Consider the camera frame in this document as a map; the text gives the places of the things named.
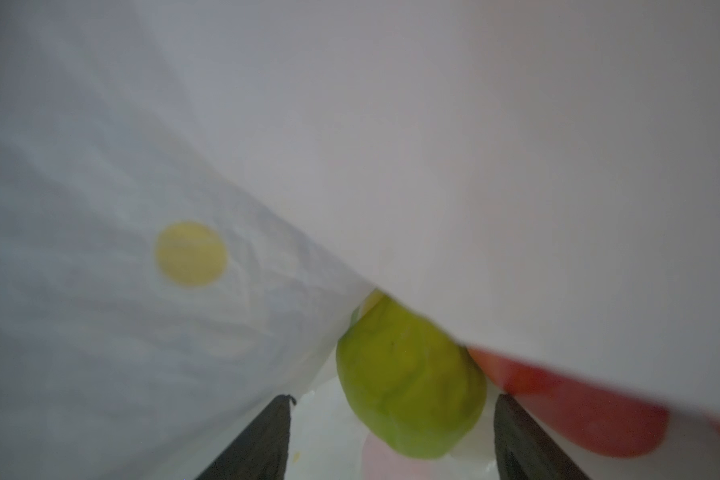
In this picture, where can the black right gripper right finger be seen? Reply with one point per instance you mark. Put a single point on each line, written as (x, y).
(524, 451)

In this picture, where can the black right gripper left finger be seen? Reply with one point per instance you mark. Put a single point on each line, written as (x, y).
(260, 451)

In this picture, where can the white lemon-print plastic bag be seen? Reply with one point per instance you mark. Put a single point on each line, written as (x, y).
(196, 197)

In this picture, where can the green fake pear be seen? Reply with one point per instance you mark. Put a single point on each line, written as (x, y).
(413, 386)

